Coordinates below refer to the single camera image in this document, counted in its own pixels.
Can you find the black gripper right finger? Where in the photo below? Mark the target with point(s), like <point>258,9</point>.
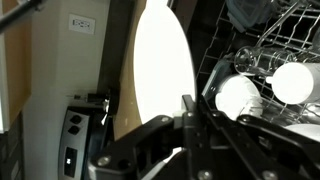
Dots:
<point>260,150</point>

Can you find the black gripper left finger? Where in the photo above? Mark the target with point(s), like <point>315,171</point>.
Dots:
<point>133,150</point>

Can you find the white dinner plate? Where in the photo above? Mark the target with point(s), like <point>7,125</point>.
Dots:
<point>163,66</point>

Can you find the black electric stove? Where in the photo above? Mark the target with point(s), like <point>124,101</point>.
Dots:
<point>75,140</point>

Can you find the white printed mug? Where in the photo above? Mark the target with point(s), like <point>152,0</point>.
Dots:
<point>293,83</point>

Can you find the blue-rimmed container lid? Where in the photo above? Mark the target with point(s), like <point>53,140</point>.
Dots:
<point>213,78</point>

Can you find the clear drinking glass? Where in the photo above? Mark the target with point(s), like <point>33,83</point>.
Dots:
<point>260,60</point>

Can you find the dark round container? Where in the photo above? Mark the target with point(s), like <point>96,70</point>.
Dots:
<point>248,13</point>

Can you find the white wall outlet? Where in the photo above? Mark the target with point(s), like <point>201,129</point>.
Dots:
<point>81,24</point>

